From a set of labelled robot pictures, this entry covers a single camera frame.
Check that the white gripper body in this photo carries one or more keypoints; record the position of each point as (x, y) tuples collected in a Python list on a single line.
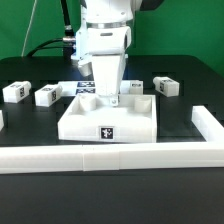
[(106, 51)]

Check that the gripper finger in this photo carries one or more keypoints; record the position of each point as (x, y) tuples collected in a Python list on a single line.
[(85, 67), (114, 101)]

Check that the white square tabletop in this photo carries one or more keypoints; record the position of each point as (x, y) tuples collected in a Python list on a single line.
[(91, 118)]

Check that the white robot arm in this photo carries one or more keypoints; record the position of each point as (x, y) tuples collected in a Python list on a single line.
[(107, 14)]

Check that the small white tagged block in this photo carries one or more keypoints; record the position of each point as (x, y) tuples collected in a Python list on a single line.
[(136, 88)]

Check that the white L-shaped obstacle fence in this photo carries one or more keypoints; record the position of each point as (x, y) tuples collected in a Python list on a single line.
[(208, 153)]

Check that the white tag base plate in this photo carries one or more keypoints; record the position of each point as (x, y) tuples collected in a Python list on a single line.
[(72, 88)]

